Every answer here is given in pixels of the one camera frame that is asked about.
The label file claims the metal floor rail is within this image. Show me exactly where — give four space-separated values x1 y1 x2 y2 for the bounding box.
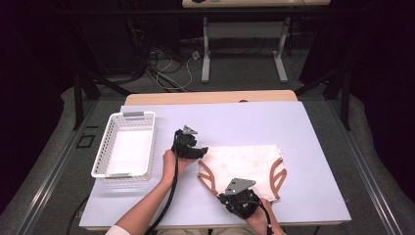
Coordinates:
14 99 99 235
327 99 403 235

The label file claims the person's right hand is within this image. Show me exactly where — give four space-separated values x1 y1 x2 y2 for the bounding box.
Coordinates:
246 200 282 235

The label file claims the black metal stand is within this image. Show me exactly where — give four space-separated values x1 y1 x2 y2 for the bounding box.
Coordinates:
72 65 133 131
295 67 352 131

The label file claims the black floor socket frame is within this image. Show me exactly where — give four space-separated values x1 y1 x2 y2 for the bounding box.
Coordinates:
75 132 96 150

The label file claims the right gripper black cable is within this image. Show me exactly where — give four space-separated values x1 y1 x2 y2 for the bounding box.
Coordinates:
251 198 276 235

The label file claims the black floor cable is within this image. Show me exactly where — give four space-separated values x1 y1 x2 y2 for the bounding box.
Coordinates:
66 195 91 235

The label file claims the dark curtain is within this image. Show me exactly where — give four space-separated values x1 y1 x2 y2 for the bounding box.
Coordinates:
0 0 77 216
326 0 415 204

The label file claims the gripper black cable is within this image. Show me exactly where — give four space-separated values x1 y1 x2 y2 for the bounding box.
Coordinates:
144 131 181 235
251 198 276 235

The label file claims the light wooden table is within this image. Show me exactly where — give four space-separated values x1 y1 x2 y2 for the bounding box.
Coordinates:
85 89 345 231

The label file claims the person's left hand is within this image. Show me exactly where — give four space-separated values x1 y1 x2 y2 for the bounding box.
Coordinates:
161 149 197 187

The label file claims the white plastic basket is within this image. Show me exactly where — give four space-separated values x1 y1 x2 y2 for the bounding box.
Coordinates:
90 111 157 183

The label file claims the white-legged background desk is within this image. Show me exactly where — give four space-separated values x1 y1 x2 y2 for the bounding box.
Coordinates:
181 0 332 84

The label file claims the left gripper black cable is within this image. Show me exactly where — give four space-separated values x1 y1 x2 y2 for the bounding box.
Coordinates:
144 131 181 235

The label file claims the cream baby bodysuit brown trim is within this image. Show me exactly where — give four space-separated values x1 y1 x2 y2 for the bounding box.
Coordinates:
197 144 288 202

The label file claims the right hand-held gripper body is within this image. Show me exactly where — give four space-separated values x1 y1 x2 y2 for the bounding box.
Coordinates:
224 177 262 219

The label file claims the white table mat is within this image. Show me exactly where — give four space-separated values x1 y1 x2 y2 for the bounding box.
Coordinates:
78 101 352 228

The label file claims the tangle of floor cables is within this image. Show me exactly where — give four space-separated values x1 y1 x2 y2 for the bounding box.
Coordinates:
123 16 204 93

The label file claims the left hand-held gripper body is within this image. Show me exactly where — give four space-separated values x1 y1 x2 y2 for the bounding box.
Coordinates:
171 124 199 160

